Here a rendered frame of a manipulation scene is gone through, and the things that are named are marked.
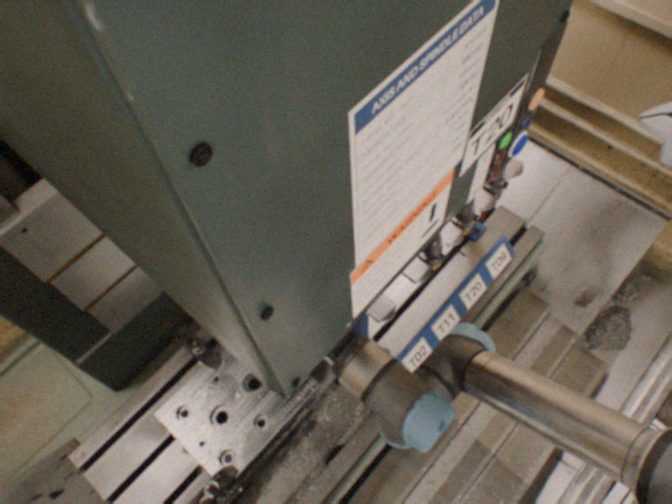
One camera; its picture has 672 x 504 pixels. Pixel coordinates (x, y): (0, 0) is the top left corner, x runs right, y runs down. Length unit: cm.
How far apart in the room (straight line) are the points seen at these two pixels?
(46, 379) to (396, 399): 138
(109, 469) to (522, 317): 112
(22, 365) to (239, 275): 169
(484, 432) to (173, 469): 75
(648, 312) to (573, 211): 36
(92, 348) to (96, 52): 139
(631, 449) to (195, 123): 62
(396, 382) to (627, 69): 104
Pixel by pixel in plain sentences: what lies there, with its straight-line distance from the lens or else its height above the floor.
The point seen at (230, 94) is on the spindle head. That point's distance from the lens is 26.
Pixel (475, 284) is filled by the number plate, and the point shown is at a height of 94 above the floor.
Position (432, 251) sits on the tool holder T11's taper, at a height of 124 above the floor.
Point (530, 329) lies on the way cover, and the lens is 165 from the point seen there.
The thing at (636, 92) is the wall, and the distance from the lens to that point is 158.
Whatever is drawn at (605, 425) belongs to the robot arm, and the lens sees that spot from 77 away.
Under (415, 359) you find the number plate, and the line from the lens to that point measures 135.
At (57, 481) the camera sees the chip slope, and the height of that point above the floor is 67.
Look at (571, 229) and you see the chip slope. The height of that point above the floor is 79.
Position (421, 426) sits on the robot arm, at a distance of 76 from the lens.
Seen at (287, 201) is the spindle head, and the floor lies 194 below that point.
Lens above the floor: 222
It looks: 61 degrees down
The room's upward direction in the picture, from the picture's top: 6 degrees counter-clockwise
